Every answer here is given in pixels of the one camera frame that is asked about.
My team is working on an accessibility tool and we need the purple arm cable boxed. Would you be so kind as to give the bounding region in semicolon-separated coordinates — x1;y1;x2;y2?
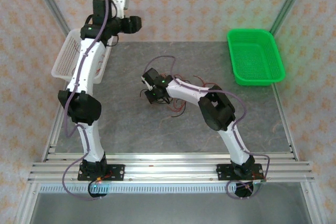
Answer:
144;55;271;201
61;0;118;201

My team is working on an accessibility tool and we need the white plastic mesh basket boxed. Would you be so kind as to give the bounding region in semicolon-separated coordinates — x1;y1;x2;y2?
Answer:
51;28;114;84

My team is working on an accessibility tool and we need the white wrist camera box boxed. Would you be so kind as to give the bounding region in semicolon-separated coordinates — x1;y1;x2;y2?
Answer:
108;0;129;19
141;76;154;90

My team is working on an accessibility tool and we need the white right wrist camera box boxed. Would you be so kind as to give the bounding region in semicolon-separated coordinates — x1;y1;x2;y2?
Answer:
141;76;154;90

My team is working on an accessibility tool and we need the aluminium mounting rail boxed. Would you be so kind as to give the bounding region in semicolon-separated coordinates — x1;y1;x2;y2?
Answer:
28;153;315;184

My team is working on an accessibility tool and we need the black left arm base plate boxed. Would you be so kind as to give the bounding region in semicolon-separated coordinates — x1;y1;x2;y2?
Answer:
77;164;125;182

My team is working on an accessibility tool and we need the green plastic mesh basket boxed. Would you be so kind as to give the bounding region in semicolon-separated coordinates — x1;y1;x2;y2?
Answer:
226;28;286;87

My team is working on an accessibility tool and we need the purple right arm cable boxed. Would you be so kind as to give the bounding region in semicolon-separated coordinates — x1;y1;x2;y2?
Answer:
144;55;271;201

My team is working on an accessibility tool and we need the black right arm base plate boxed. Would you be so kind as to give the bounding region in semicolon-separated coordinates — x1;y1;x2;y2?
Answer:
216;163;265;182

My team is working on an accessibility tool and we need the white slotted cable duct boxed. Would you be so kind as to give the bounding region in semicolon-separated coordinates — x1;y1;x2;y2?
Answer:
39;184;237;194

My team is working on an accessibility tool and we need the aluminium frame post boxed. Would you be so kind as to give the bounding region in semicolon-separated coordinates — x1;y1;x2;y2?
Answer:
28;0;72;35
269;0;312;36

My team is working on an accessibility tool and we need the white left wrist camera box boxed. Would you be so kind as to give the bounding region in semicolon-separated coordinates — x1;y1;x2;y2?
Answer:
108;0;129;19

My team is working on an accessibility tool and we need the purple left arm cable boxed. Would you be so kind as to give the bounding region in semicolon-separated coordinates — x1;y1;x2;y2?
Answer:
61;0;118;201

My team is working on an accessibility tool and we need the thin black cable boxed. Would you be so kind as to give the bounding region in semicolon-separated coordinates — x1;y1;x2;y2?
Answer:
157;97;182;106
139;73;174;105

